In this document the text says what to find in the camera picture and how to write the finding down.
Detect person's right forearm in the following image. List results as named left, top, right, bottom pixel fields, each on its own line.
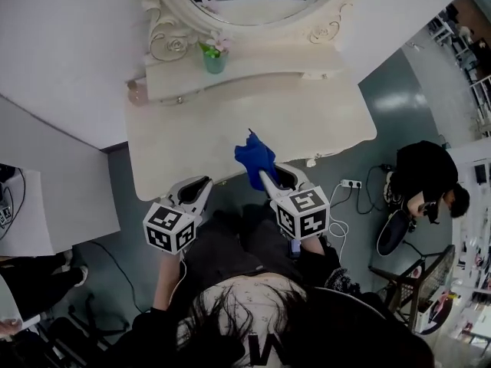
left=297, top=235, right=361, bottom=294

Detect black office chair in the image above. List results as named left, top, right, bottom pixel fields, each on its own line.
left=38, top=293, right=131, bottom=368

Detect white shelf unit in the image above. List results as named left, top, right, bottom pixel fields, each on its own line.
left=0, top=96, right=122, bottom=258

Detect oval mirror with ornate frame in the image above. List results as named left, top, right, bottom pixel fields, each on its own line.
left=136, top=0, right=364, bottom=67

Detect green glass vase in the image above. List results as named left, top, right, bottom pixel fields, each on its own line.
left=202, top=48, right=230, bottom=75

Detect pink glass bottle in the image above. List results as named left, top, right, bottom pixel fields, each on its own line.
left=126, top=80, right=149, bottom=107

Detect cream white dressing table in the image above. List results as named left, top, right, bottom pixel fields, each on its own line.
left=124, top=48, right=379, bottom=202

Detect person's left forearm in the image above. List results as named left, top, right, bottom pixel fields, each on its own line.
left=151, top=251, right=189, bottom=314

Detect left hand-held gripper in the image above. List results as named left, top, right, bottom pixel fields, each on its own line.
left=142, top=175, right=214, bottom=255

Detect black round chair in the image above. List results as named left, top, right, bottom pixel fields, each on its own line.
left=377, top=209, right=411, bottom=256

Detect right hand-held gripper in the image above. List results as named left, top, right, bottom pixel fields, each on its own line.
left=259, top=163, right=331, bottom=241

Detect blue cloth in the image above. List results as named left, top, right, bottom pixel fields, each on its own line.
left=233, top=128, right=278, bottom=191

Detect person's legs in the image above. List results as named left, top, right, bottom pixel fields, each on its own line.
left=183, top=203, right=308, bottom=283

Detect person's torso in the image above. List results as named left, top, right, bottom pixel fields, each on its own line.
left=132, top=270, right=434, bottom=368

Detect brown mesh chair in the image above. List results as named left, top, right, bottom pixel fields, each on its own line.
left=367, top=243, right=457, bottom=337

